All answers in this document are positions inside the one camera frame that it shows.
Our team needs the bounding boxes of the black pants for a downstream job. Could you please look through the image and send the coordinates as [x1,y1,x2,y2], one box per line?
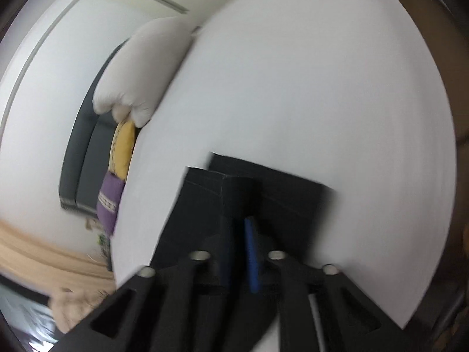
[150,152,338,294]

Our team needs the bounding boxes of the folded white duvet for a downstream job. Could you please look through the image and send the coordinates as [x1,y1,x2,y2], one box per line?
[92,16,200,127]

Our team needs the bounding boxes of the yellow pillow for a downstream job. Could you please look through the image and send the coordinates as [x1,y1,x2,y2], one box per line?
[109,119,137,182]

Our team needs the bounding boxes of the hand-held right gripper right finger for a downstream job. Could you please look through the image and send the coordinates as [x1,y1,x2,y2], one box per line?
[245,217,404,352]

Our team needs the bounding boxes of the brown door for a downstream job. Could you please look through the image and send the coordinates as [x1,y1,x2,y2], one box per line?
[374,0,469,140]

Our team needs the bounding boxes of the purple pillow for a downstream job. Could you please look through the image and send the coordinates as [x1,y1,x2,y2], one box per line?
[96,172,125,236]

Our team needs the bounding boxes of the dark grey headboard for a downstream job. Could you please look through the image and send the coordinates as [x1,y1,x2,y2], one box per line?
[59,40,127,215]

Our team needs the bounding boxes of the beige curtain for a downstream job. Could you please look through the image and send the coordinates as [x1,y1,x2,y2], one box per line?
[0,220,118,334]

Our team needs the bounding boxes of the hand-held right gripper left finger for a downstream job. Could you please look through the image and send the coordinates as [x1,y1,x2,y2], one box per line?
[37,176,256,352]

